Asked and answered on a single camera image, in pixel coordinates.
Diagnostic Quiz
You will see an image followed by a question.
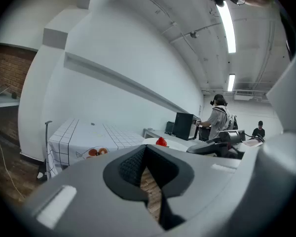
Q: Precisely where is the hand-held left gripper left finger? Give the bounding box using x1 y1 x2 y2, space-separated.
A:
22 144 163 237

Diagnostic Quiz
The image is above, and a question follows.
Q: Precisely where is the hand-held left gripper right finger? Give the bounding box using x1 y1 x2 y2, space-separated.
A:
146 144 241 237

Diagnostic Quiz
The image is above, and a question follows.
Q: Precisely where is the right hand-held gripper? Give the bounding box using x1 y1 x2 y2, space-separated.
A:
186 129 246 159

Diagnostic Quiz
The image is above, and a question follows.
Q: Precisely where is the black monitor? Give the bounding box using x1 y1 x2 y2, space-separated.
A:
172 112 195 141

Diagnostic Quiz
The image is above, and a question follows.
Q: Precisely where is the long white desk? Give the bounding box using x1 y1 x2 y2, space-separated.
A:
143 128 208 148

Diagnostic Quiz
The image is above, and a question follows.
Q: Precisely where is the white grid table mat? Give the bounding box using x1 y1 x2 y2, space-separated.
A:
46 118 148 180

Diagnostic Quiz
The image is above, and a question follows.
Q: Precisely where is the white air conditioner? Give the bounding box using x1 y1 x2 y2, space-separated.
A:
233 90 257 101

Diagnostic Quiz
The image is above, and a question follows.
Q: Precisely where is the short ceiling light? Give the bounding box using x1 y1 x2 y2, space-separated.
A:
227 74 236 92

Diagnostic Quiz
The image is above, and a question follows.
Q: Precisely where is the black floor stand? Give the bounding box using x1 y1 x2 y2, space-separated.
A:
44 120 53 158

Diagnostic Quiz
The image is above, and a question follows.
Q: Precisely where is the long ceiling light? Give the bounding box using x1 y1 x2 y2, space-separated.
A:
216 0 237 54

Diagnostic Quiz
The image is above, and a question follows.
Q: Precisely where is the white floor cable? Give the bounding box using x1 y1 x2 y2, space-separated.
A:
0 105 26 200

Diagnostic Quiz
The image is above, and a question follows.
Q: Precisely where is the grey wall shelf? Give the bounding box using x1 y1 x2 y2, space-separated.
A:
0 96 21 109

